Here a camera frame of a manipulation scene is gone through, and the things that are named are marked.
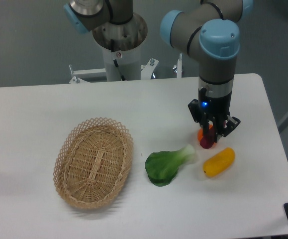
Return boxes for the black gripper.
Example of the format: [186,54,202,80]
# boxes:
[188,87,241,143]

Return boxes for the purple sweet potato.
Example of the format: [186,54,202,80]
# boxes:
[199,127,215,149]

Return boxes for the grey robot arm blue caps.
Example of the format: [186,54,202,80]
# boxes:
[64,0,253,148]

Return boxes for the orange carrot toy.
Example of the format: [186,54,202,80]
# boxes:
[197,124,218,145]

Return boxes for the yellow bell pepper toy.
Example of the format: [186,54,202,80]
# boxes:
[203,147,235,177]

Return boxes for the green bok choy toy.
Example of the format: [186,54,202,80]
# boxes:
[145,144,196,187]

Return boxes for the woven wicker basket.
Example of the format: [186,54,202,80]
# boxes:
[53,118,133,210]

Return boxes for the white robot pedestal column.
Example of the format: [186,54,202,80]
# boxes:
[92,12,149,82]

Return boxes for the white metal base frame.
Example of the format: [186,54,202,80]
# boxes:
[68,52,184,84]

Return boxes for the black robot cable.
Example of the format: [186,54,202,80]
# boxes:
[108,39,126,81]

